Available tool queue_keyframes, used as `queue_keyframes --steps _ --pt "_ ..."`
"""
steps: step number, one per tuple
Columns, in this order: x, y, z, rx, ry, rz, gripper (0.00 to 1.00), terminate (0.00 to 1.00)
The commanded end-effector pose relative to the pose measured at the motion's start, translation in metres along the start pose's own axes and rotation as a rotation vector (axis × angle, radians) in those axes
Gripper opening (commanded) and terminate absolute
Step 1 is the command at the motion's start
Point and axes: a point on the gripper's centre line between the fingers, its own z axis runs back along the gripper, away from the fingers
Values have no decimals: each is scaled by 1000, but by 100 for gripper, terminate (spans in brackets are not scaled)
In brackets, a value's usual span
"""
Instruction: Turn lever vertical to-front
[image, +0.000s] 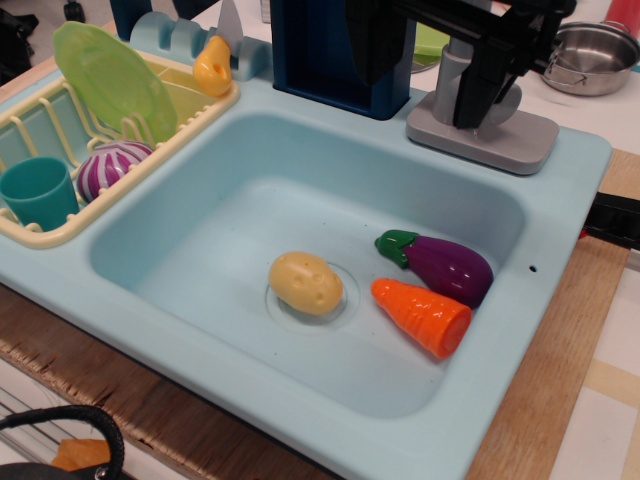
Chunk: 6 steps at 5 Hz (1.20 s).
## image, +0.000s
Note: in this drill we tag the orange toy carrot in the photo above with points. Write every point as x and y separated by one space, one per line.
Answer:
435 322

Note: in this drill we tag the grey toy knife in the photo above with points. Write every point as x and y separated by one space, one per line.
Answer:
229 24

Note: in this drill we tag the grey toy faucet lever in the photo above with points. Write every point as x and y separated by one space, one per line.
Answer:
508 139

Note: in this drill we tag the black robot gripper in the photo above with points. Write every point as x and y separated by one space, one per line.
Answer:
504 47

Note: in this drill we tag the yellow toy potato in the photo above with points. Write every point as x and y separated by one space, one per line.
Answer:
306 283

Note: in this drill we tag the dark blue plastic box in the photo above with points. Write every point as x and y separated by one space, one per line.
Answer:
312 59

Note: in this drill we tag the black clamp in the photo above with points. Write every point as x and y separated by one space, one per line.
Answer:
614 219

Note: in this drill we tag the green plate in background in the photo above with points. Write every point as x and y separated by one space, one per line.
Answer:
429 44

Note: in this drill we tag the green plastic plate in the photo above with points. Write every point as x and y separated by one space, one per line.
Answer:
113 80

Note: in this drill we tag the purple white toy cabbage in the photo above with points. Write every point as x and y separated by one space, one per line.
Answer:
107 164

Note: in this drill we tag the purple toy eggplant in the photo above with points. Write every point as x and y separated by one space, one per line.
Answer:
446 267

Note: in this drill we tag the light blue toy sink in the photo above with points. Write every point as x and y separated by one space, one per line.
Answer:
175 275

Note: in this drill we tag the cream yellow dish rack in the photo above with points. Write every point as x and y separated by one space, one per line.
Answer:
50 120

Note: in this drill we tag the yellow toy pear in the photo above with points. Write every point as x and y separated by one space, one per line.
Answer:
212 67

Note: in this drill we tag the teal plastic cup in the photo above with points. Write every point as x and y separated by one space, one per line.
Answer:
40 191

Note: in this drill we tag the stainless steel pot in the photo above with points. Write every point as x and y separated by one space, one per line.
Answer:
592 59

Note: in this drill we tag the light blue utensil holder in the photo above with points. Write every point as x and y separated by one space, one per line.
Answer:
183 40

